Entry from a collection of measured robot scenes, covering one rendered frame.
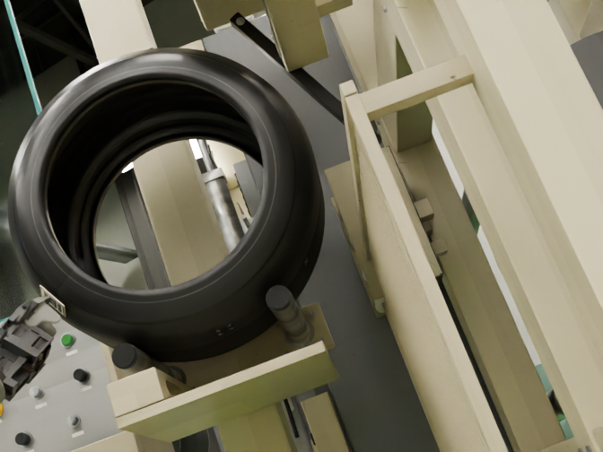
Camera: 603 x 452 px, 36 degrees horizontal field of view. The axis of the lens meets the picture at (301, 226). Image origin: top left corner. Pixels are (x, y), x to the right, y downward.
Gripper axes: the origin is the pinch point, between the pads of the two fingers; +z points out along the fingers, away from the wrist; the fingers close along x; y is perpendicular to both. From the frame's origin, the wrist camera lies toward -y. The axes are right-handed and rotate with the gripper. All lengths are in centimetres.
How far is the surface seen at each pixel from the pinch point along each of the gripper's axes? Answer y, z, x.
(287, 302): 37.6, 11.0, 17.5
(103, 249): -230, 749, -706
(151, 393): 25.0, -5.6, -0.2
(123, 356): 17.6, -2.5, 0.8
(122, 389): 20.4, -6.5, -2.0
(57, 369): -7, 42, -67
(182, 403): 30.4, -5.4, 1.3
